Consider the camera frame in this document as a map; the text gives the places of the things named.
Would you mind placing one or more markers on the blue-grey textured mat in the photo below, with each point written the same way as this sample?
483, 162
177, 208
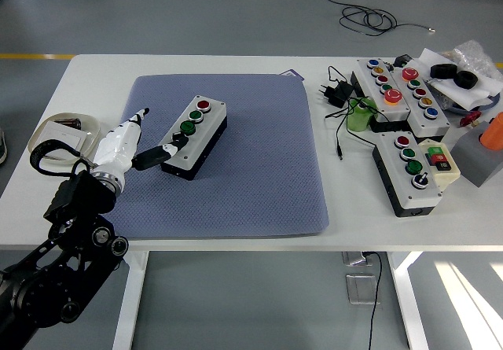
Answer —
255, 169

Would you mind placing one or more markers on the clear bubble wrap bag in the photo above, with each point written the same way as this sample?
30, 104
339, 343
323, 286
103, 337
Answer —
471, 53

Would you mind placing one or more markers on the small dark metal part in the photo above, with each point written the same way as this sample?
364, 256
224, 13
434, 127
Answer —
68, 123

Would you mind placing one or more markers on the four-button control box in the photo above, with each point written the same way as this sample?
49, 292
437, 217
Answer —
204, 130
393, 161

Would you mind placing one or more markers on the grey under-table socket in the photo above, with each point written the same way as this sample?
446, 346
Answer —
353, 258

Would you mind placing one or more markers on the grey block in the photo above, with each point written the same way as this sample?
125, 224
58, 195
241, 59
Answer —
471, 157

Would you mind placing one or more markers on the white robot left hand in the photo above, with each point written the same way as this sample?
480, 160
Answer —
116, 149

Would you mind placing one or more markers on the white foam sheet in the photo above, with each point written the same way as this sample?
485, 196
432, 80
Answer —
479, 92

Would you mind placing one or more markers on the five-button box, red mushroom button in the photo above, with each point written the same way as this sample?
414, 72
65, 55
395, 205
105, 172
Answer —
434, 127

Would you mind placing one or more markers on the black power adapter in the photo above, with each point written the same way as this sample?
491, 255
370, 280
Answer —
338, 92

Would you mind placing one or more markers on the five-button box, red-orange mushroom button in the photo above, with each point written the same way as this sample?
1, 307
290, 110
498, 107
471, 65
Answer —
369, 78

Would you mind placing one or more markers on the orange cylinder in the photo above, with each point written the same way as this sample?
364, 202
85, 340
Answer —
493, 133

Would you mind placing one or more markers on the green plastic cylinder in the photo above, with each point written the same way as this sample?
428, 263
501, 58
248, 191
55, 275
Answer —
357, 120

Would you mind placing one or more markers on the metal floor socket box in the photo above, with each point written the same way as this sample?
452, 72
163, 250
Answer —
359, 289

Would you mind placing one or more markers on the cream green-red switch box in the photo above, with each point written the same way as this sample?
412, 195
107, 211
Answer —
450, 175

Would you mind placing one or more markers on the blue plate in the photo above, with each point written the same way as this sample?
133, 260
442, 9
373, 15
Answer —
457, 108

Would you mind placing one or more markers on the white table leg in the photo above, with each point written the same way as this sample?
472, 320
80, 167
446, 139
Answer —
408, 306
131, 306

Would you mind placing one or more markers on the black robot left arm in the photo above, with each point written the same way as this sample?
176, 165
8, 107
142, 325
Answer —
59, 283

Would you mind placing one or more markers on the white shallow dish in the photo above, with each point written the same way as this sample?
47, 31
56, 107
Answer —
89, 124

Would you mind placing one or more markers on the white wall switch plate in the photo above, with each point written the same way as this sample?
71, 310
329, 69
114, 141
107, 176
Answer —
59, 133

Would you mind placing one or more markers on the small black device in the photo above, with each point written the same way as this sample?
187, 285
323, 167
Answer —
402, 61

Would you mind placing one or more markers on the red knob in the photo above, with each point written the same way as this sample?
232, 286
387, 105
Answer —
469, 120

